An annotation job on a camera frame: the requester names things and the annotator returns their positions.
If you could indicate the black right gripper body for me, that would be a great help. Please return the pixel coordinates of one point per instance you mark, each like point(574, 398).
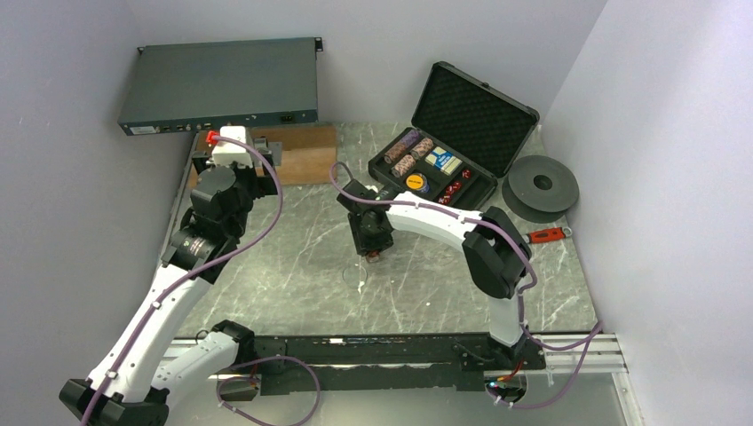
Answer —
point(367, 237)

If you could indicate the orange blue chip stack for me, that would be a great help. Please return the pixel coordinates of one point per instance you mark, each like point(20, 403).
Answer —
point(403, 166)

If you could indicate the wooden board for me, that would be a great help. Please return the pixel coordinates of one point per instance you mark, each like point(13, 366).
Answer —
point(308, 151)

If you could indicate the red brown chip stack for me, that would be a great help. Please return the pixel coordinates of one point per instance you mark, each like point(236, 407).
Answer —
point(372, 257)

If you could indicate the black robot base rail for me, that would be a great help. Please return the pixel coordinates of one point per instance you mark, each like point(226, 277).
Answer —
point(462, 361)

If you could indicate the brown purple chip stack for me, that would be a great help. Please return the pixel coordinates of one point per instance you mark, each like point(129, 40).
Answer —
point(401, 146)

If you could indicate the grey metal stand bracket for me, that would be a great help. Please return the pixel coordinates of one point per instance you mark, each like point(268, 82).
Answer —
point(271, 150)

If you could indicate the dark grey round disc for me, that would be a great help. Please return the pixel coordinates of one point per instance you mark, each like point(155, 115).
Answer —
point(540, 189)

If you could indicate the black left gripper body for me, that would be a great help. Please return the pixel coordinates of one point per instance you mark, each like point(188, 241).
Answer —
point(251, 185)

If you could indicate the grey rack network switch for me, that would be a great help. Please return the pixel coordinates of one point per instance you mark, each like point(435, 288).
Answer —
point(203, 86)

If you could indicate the black poker set case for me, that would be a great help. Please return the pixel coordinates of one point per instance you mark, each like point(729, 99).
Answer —
point(483, 127)

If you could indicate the yellow big blind button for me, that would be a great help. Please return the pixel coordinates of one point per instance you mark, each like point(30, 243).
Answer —
point(417, 182)

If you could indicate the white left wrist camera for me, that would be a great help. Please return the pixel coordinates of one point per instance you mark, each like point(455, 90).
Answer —
point(224, 153)

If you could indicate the brown white chip stack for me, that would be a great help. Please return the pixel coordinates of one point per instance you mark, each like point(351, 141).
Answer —
point(422, 148)

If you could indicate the Texas Hold'em card box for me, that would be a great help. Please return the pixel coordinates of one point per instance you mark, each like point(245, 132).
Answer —
point(443, 161)

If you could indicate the red handled adjustable wrench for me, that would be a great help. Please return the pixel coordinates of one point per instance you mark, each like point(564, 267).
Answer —
point(548, 235)

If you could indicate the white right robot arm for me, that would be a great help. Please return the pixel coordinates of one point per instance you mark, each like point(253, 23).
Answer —
point(496, 254)

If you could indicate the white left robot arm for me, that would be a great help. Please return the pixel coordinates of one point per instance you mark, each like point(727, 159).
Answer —
point(130, 386)

